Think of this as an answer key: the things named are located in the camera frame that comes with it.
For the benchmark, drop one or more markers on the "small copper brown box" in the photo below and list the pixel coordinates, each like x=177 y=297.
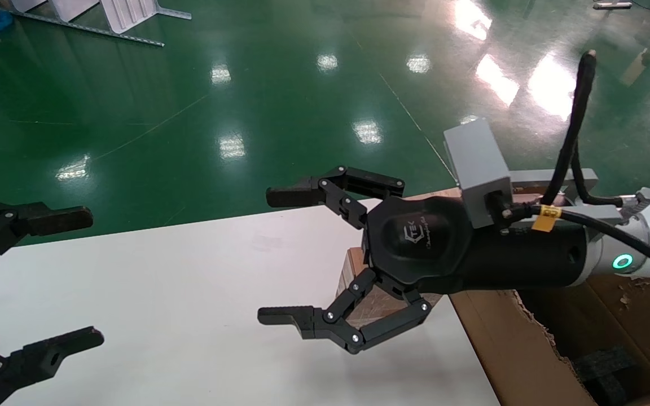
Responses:
x=350 y=276

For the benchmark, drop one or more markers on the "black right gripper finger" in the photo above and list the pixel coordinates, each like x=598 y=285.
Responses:
x=359 y=180
x=302 y=318

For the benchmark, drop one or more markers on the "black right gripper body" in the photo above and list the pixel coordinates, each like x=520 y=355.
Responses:
x=426 y=242

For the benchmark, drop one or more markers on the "large cardboard box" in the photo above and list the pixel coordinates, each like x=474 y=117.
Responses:
x=505 y=349

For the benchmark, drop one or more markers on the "white table foot bar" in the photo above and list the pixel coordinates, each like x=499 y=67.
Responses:
x=613 y=5

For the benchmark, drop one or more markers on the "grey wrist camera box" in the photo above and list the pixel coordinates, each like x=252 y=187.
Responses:
x=477 y=163

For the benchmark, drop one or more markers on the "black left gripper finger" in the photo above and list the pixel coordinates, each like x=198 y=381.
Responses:
x=48 y=220
x=37 y=361

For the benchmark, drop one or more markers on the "white metal rack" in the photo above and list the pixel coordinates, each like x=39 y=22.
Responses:
x=127 y=14

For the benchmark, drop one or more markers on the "black foam block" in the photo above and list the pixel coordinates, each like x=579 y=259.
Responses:
x=607 y=372

